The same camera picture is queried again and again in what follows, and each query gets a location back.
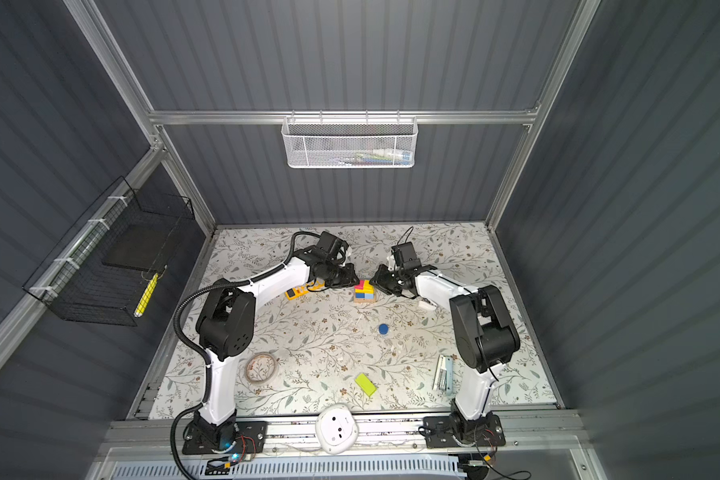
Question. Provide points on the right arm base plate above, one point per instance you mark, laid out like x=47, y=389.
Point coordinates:
x=452, y=431

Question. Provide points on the lime green block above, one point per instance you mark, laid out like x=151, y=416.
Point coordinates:
x=365, y=384

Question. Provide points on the white staple remover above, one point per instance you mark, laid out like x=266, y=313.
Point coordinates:
x=426, y=305

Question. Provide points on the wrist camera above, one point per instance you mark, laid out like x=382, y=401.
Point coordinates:
x=330, y=247
x=405, y=256

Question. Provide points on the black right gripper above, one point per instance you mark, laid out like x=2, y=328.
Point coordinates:
x=380, y=281

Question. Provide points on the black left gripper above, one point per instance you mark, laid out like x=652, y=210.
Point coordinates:
x=350, y=280

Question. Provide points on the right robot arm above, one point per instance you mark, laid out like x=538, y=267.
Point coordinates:
x=485, y=334

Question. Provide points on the black wire basket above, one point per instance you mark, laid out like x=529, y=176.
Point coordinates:
x=99, y=274

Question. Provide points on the white round device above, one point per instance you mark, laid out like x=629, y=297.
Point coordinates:
x=336, y=429

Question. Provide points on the yellow rectangular block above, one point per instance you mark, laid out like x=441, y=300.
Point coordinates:
x=365, y=292

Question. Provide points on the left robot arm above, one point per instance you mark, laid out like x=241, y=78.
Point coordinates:
x=225, y=326

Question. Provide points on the clear tape roll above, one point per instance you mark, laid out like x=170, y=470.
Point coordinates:
x=260, y=368

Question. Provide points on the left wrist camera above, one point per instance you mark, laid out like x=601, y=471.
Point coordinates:
x=330, y=247

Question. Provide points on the yellow calculator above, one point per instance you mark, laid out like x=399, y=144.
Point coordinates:
x=300, y=291

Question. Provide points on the white wire basket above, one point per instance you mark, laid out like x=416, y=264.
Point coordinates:
x=345, y=145

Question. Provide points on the wood block with holes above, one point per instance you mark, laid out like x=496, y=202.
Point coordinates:
x=365, y=300

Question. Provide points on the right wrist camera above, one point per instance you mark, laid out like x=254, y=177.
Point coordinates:
x=405, y=256

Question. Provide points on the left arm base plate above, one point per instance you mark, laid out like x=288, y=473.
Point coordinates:
x=202, y=438

